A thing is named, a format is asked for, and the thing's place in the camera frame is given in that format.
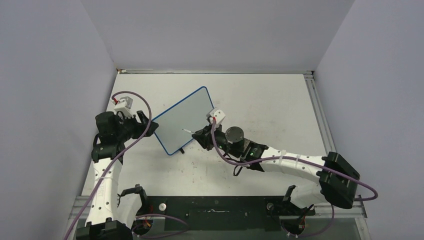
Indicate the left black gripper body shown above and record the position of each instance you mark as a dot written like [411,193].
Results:
[129,128]

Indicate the blue framed whiteboard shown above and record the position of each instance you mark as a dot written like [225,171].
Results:
[189,113]

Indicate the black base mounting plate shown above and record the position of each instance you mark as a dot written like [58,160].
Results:
[223,213]

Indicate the aluminium frame rail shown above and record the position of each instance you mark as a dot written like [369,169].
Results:
[317,106]
[79,207]

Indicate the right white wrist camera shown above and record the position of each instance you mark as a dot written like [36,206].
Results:
[216,115]

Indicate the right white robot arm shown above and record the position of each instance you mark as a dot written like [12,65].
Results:
[331,178]

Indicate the aluminium frame rail front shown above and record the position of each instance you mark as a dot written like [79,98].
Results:
[79,207]

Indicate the aluminium frame rail right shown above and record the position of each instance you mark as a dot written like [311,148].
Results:
[317,106]

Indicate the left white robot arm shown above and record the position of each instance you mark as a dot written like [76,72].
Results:
[106,220]

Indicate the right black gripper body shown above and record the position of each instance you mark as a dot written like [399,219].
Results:
[220,139]

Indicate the red capped whiteboard marker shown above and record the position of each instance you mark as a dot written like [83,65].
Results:
[189,131]

